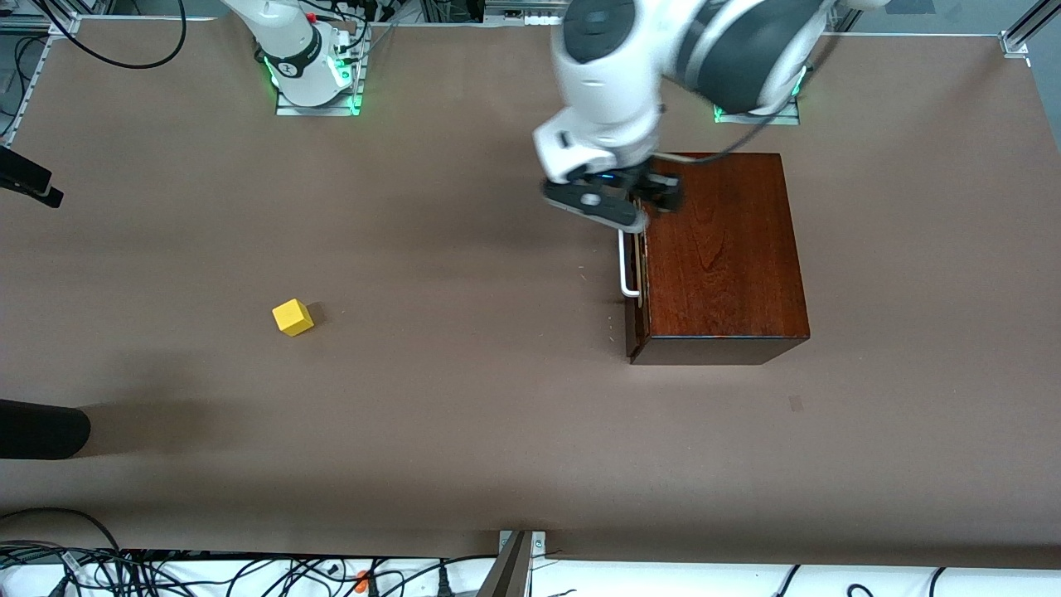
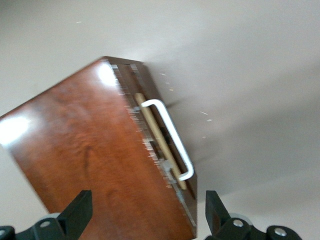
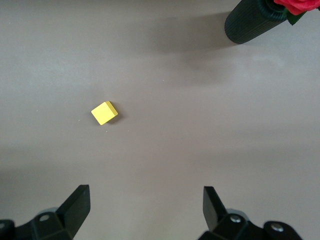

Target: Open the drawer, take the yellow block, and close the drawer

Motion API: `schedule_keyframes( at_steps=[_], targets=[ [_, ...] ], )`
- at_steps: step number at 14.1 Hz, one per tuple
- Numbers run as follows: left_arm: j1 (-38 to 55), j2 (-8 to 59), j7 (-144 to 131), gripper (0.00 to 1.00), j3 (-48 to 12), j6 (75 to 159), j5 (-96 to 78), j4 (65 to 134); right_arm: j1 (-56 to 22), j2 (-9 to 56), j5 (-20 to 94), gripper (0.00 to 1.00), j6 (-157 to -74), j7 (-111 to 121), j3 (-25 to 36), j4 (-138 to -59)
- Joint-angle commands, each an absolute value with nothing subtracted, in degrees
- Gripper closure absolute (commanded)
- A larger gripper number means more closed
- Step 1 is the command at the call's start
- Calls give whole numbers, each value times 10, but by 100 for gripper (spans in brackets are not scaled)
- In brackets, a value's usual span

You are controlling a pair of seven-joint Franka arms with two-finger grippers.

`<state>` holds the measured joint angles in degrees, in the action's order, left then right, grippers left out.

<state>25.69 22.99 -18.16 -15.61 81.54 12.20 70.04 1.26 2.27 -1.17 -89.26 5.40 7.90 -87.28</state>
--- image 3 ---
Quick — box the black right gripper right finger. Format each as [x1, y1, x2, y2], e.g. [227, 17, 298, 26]
[198, 186, 303, 240]

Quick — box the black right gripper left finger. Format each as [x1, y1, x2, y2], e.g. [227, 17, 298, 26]
[0, 184, 91, 240]

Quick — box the yellow block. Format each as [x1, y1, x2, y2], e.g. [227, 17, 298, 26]
[90, 100, 119, 126]

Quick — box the black ribbed vase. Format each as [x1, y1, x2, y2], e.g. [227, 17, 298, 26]
[224, 0, 288, 45]

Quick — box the red artificial rose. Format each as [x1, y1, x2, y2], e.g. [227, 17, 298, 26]
[273, 0, 320, 26]

